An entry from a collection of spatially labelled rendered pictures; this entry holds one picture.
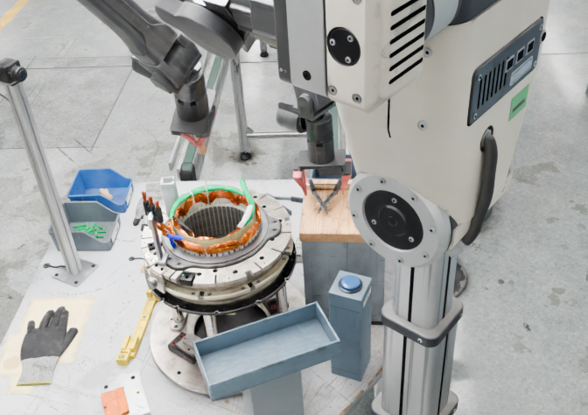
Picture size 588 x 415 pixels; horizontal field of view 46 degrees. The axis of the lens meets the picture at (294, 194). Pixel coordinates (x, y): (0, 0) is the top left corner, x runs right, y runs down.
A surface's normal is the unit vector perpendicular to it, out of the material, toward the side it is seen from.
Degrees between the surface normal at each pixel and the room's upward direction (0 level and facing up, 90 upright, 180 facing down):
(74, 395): 0
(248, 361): 0
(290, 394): 90
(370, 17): 90
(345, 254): 90
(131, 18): 81
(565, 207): 0
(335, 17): 90
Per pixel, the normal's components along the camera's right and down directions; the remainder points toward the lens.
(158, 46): 0.68, 0.28
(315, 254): -0.08, 0.60
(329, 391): -0.05, -0.80
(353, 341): -0.39, 0.57
